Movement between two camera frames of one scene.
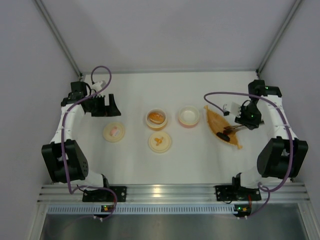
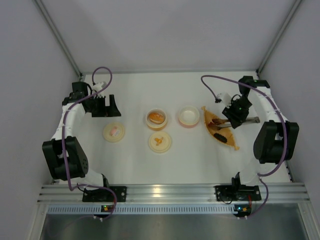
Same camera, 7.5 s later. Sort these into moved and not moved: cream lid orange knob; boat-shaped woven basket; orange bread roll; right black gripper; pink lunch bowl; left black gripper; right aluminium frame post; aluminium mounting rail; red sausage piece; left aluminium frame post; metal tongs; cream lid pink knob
Moved: red sausage piece; boat-shaped woven basket; right black gripper; metal tongs
Not moved: aluminium mounting rail; orange bread roll; left black gripper; cream lid orange knob; left aluminium frame post; cream lid pink knob; pink lunch bowl; right aluminium frame post
